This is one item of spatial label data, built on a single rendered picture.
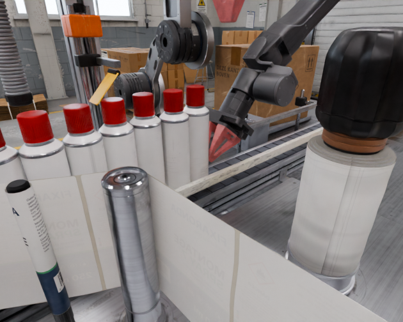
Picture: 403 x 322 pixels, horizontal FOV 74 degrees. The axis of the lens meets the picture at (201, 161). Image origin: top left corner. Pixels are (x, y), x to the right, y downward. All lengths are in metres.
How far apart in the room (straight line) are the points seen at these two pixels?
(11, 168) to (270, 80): 0.42
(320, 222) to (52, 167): 0.33
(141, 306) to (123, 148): 0.22
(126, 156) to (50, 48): 5.34
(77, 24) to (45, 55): 5.26
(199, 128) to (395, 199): 0.48
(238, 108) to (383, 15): 4.45
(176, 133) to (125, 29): 5.72
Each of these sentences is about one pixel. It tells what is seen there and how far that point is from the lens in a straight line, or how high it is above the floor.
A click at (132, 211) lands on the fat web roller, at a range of 0.23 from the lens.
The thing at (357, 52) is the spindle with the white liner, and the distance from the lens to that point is 0.28.
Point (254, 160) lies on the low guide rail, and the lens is 0.61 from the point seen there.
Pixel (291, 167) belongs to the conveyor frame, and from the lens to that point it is 0.74.
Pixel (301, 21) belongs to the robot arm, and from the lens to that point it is 0.63.
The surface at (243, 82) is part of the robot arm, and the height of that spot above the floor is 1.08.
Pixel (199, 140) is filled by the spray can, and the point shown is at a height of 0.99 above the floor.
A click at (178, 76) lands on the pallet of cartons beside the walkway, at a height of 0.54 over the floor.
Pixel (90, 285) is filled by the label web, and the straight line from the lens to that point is 0.34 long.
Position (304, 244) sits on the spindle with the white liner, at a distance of 0.36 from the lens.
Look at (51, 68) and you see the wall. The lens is 5.75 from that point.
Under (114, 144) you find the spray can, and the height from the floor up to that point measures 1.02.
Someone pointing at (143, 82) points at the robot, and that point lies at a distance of 1.44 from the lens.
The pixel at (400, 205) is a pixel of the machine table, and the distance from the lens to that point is 0.74.
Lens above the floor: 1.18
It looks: 26 degrees down
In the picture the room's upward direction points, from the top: straight up
